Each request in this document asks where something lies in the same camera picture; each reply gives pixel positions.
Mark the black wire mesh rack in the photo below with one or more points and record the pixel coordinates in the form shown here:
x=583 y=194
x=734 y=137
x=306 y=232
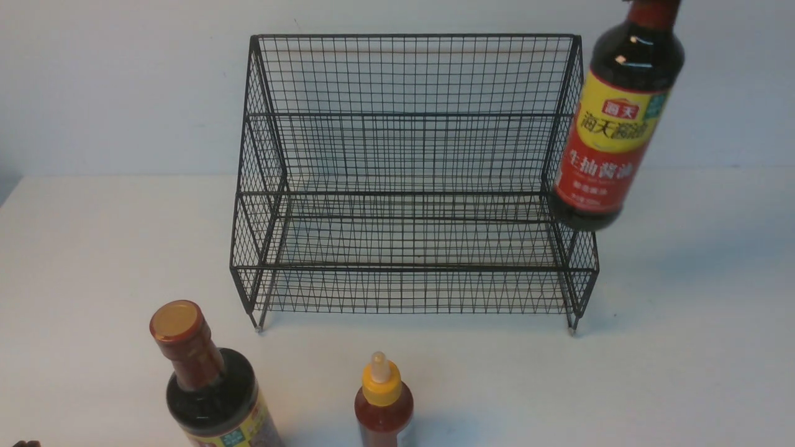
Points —
x=408 y=174

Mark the soy sauce bottle red label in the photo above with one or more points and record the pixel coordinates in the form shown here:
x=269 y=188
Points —
x=630 y=77

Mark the soy sauce bottle brown label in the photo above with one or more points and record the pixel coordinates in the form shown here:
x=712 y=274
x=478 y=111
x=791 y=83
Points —
x=213 y=393

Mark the small chili sauce bottle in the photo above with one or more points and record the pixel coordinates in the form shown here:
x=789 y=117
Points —
x=384 y=405

